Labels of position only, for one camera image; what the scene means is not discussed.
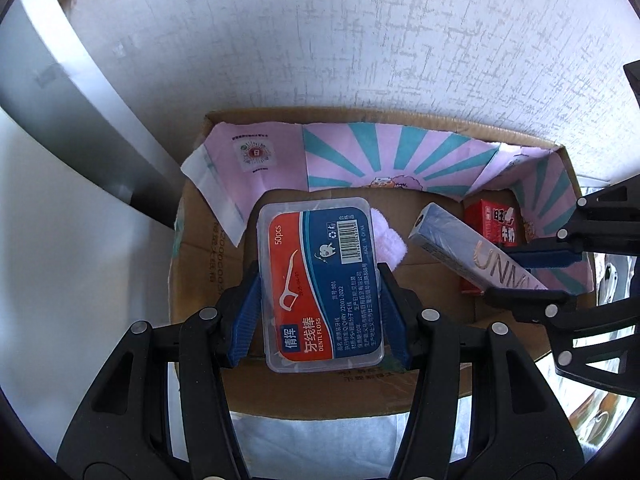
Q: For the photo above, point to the light blue floral blanket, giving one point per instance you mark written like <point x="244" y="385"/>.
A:
<point x="310" y="442"/>

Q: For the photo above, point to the white panel with grey edge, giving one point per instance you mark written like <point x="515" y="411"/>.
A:
<point x="75" y="170"/>

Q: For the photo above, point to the pink fluffy towel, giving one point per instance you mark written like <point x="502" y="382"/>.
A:
<point x="390" y="245"/>

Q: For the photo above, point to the pink teal striped paper liner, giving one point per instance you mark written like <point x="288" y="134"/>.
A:
<point x="350" y="155"/>

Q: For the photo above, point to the red cartoon print box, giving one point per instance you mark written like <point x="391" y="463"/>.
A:
<point x="492" y="220"/>

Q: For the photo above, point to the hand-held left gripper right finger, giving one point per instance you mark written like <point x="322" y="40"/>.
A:
<point x="395" y="312"/>

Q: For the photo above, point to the clear dental floss box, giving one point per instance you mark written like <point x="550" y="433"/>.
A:
<point x="325" y="280"/>

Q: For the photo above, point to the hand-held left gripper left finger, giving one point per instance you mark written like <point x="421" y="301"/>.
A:
<point x="245" y="312"/>

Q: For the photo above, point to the brown cardboard box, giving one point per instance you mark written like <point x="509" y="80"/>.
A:
<point x="210" y="265"/>

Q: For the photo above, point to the long blue-grey carton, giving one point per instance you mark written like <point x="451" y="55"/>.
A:
<point x="460" y="240"/>

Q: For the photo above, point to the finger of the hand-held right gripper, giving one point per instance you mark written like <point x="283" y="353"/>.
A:
<point x="547" y="258"/>
<point x="590" y="330"/>

